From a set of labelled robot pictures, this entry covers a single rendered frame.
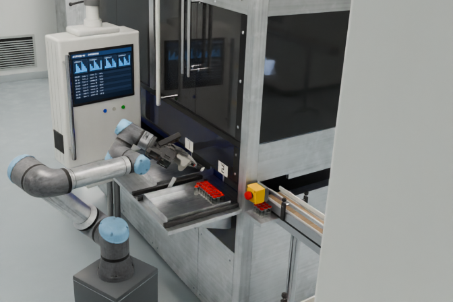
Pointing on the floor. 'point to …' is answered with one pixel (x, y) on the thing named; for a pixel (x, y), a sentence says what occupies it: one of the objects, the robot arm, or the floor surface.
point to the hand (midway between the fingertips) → (193, 162)
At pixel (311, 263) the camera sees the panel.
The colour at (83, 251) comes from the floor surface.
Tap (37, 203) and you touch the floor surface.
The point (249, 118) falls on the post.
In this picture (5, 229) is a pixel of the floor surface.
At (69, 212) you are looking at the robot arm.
